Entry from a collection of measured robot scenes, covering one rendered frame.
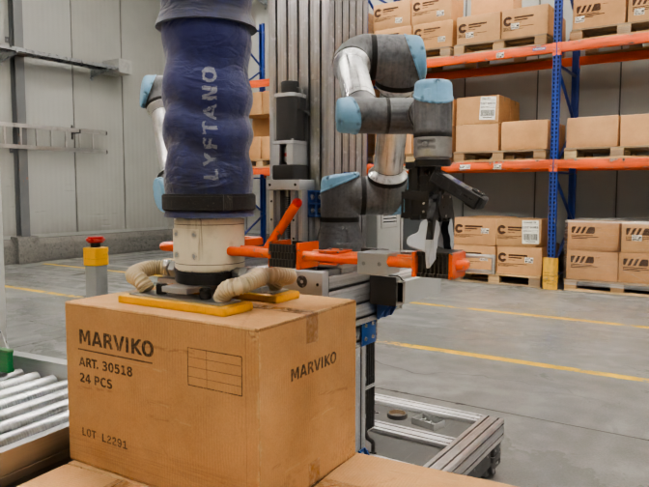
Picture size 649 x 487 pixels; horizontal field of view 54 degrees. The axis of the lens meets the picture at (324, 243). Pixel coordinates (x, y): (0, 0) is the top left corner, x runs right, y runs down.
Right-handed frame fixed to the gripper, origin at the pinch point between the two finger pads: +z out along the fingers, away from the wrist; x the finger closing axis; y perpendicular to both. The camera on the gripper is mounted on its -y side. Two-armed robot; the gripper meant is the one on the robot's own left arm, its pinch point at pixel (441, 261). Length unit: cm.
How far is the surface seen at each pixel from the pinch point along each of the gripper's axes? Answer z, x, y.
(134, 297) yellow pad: 11, 15, 71
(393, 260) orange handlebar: -0.1, 3.4, 8.8
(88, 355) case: 25, 20, 81
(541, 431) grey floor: 107, -208, 27
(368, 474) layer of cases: 53, -11, 22
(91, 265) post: 14, -40, 156
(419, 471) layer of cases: 53, -20, 13
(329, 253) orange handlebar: -0.7, 3.0, 24.0
